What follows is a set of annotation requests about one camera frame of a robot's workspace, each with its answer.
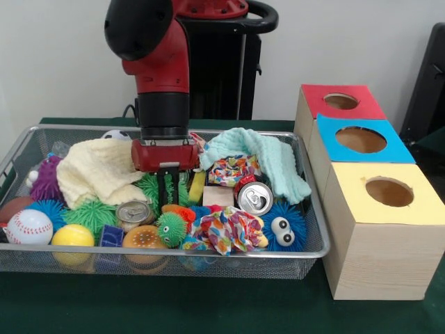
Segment shallow clear mesh bin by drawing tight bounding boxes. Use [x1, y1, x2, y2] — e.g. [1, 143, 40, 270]
[0, 124, 330, 281]

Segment yellow smooth ball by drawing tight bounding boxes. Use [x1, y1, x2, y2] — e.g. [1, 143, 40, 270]
[51, 224, 95, 248]

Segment black stand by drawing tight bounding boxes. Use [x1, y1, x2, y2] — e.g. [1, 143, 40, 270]
[399, 22, 445, 140]

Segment pull-tab tin can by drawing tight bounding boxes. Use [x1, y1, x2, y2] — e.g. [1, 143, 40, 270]
[115, 200, 156, 232]

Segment dark green table cloth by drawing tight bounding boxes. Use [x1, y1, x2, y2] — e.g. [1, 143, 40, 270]
[0, 117, 445, 334]

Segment wooden three-hole box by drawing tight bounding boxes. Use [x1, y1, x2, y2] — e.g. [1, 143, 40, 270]
[293, 83, 445, 301]

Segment colourful rope knot toy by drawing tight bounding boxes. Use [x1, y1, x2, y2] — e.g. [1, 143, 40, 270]
[182, 205, 268, 257]

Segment cream muslin cloth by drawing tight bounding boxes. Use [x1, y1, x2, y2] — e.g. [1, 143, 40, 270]
[56, 138, 149, 211]

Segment blue spiky ball with eyes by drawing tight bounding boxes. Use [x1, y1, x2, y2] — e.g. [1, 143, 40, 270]
[259, 201, 307, 253]

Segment green covered side table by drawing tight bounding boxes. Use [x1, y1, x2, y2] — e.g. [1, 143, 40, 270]
[415, 125, 445, 168]

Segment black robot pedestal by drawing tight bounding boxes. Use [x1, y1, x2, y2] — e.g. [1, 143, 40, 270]
[173, 0, 280, 121]

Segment green spiky ball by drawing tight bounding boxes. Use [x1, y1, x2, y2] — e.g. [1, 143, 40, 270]
[135, 172, 191, 209]

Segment crushed drink can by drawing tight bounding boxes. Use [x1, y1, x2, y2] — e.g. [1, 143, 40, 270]
[233, 175, 275, 215]

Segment white baseball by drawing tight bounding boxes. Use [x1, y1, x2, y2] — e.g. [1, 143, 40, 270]
[3, 208, 54, 244]

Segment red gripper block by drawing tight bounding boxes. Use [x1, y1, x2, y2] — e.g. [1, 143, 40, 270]
[131, 138, 200, 207]

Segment light blue muslin cloth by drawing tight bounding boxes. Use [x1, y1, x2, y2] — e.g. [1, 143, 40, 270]
[200, 127, 313, 205]

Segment multicolour spiky caterpillar toy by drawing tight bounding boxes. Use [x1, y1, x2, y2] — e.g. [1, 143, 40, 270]
[156, 204, 223, 248]

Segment burger toy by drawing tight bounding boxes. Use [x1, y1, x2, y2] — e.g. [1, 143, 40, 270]
[122, 225, 168, 250]

